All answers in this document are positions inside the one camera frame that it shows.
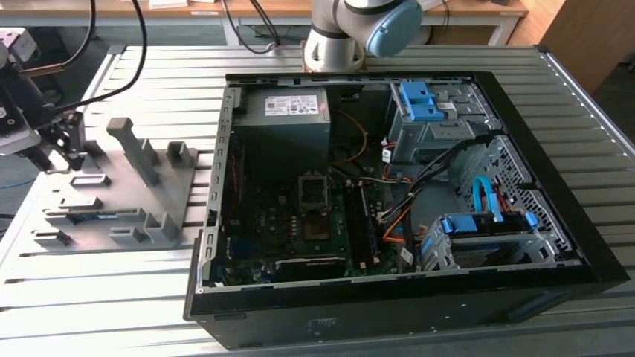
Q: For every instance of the black NVIDIA graphics card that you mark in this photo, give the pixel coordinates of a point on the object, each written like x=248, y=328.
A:
x=309, y=268

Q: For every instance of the silver square CPU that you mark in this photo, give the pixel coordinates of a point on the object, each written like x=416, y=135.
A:
x=60, y=169

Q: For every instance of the hard disk in blue carrier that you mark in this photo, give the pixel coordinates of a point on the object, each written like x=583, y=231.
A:
x=459, y=225

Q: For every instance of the blue disk carrier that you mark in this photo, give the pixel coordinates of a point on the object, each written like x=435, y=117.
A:
x=419, y=100

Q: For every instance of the black RAM slot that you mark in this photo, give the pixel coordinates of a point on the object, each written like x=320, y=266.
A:
x=355, y=223
x=364, y=223

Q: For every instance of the RAM stick blue label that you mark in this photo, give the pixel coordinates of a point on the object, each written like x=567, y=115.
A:
x=101, y=215

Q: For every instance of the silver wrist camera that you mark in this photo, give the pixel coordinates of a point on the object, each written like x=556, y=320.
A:
x=17, y=139

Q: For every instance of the wooden desk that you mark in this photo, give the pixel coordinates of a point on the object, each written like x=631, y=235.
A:
x=173, y=9

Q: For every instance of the wooden cabinet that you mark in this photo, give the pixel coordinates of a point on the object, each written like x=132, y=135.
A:
x=586, y=37

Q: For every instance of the black cart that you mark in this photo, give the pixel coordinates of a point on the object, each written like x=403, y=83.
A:
x=55, y=44

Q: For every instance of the black PC case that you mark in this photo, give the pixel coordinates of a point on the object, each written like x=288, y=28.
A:
x=396, y=308

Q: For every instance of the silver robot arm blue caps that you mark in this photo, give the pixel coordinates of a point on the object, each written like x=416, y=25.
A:
x=337, y=41

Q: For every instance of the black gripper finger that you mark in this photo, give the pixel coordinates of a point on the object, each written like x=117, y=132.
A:
x=76, y=141
x=41, y=159

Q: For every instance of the grey power supply unit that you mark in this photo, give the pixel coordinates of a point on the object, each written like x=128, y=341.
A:
x=283, y=130

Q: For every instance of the green Dell motherboard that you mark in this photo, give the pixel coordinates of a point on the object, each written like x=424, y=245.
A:
x=277, y=230

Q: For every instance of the white box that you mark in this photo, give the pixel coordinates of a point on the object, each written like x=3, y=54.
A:
x=168, y=3

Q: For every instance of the grey parts rack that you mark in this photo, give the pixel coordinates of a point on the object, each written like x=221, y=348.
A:
x=168, y=189

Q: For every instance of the CPU socket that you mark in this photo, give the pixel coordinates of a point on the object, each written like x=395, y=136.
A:
x=316, y=231

